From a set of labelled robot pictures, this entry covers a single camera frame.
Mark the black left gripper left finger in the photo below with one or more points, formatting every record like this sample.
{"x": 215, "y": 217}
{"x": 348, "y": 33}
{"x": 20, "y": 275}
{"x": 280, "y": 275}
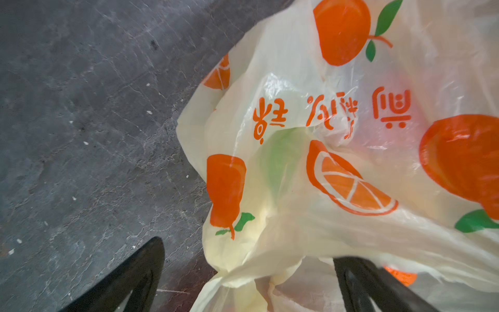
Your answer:
{"x": 136, "y": 280}

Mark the cream plastic bag orange print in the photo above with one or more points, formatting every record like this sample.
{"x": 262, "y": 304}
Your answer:
{"x": 400, "y": 99}

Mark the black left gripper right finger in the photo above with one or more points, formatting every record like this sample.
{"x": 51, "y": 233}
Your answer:
{"x": 364, "y": 286}

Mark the green fake vegetable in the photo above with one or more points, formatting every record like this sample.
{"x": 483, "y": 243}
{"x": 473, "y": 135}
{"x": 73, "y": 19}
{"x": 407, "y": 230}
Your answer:
{"x": 280, "y": 156}

